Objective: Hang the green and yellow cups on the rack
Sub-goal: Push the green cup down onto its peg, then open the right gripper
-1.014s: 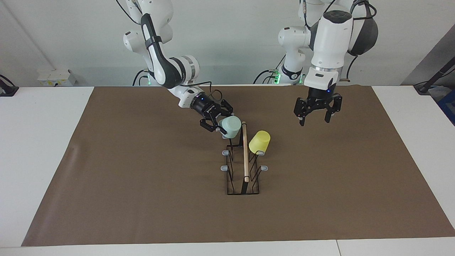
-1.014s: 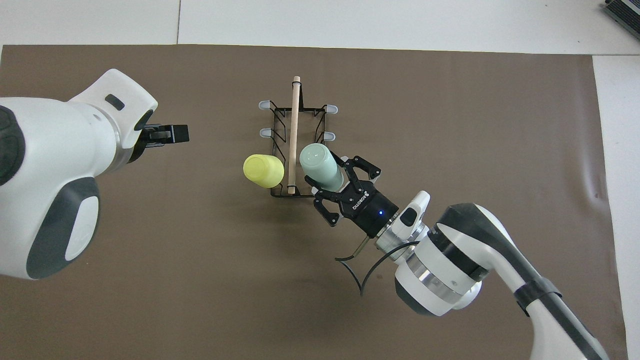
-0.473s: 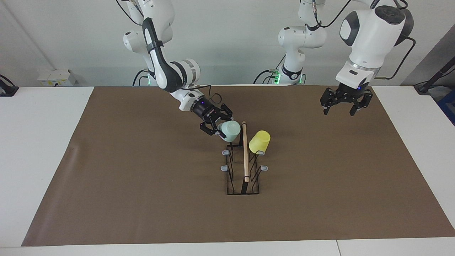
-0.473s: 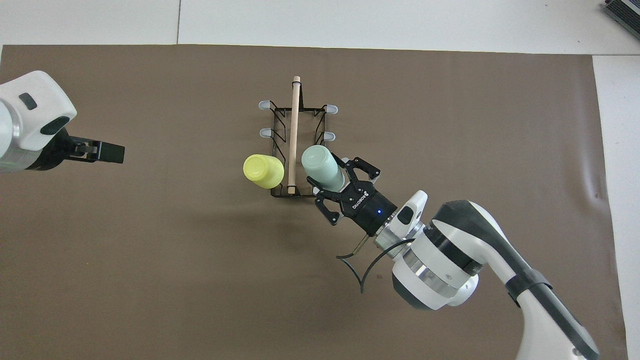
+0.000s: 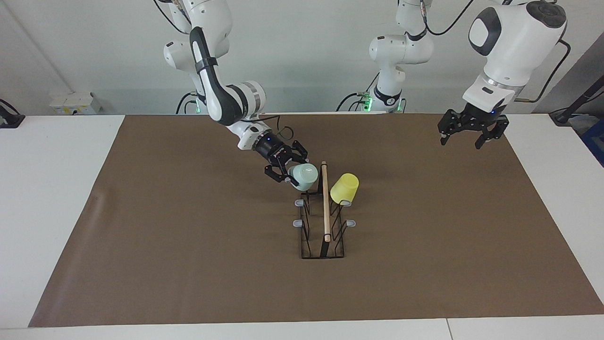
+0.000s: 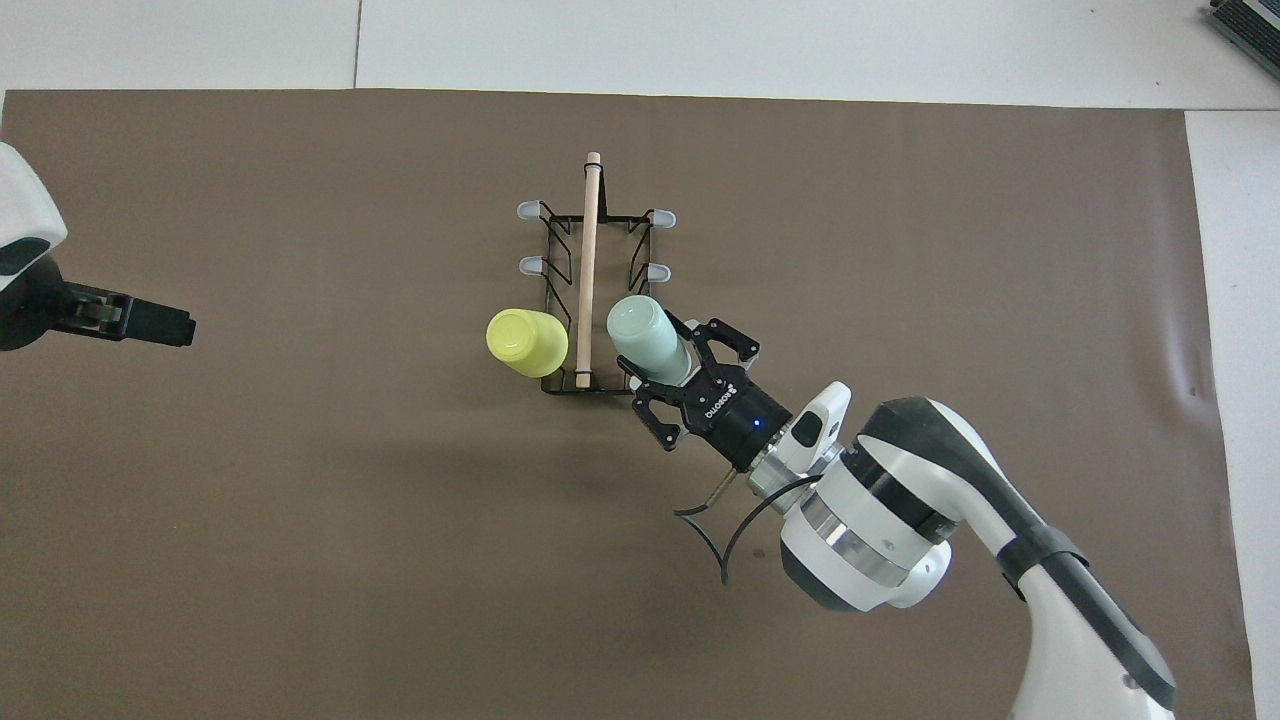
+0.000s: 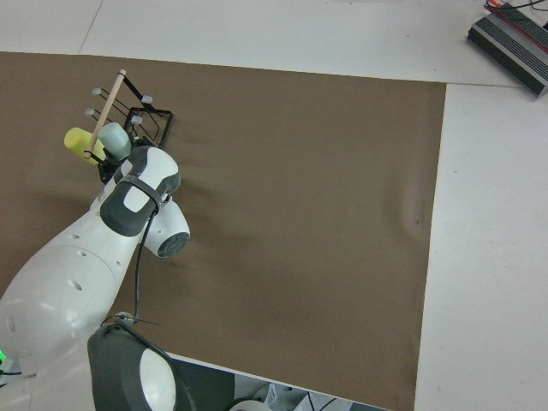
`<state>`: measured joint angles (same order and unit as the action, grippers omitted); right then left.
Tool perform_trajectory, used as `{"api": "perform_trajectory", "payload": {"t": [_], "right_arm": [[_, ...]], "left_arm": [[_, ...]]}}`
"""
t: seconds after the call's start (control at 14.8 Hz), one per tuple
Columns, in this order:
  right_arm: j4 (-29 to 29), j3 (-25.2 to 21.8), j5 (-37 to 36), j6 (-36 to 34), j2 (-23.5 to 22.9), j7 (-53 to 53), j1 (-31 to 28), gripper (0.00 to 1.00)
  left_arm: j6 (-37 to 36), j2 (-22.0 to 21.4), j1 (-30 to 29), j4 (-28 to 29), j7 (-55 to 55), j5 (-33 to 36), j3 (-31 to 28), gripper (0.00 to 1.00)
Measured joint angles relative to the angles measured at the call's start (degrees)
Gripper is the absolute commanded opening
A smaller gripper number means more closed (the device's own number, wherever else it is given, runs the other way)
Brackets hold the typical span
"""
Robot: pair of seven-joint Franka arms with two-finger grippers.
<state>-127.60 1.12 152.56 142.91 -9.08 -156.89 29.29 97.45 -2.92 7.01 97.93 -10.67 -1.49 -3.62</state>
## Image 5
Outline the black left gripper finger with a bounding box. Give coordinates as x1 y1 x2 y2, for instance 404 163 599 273
474 116 510 150
437 110 465 146

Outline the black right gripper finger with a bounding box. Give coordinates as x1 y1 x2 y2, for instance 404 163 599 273
264 162 295 184
283 140 310 164

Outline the green plastic cup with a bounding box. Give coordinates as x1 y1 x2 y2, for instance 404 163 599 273
288 163 318 192

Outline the yellow plastic cup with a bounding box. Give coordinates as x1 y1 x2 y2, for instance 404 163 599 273
330 173 360 204

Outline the black stand pole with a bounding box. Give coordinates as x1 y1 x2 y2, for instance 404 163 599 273
549 76 604 126

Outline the blue crate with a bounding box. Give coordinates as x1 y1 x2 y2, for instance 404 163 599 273
579 117 604 167

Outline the brown table mat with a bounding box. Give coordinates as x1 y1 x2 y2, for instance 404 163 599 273
28 113 604 327

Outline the black table clamp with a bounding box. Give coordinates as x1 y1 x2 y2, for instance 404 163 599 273
0 98 25 129

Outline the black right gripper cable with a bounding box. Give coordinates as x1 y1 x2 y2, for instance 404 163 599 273
245 113 295 145

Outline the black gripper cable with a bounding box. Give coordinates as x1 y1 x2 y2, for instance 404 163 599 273
514 40 571 103
245 113 295 145

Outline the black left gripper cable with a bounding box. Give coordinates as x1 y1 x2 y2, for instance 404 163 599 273
514 40 571 103

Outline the black wire cup rack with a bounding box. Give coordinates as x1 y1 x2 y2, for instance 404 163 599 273
294 161 357 259

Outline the black base cable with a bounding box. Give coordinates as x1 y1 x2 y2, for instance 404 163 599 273
336 71 380 113
176 91 199 115

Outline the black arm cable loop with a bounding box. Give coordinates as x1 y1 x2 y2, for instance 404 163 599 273
420 0 475 36

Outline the white wall socket box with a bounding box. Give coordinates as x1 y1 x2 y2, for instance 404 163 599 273
50 91 102 115

